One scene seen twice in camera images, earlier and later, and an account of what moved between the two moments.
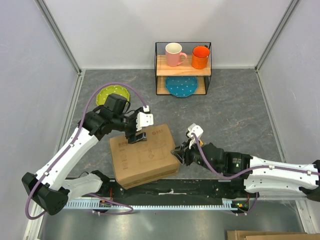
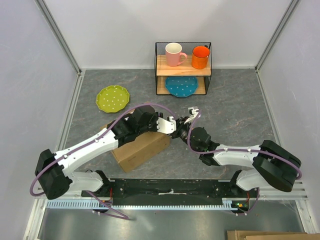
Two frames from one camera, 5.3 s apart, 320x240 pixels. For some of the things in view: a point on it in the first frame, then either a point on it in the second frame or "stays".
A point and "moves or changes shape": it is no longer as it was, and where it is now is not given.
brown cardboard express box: [138, 162] moves or changes shape
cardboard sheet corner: [245, 235] stays
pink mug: [173, 52] stays
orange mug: [200, 56] stays
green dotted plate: [103, 95] stays
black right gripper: [178, 152] → [180, 125]
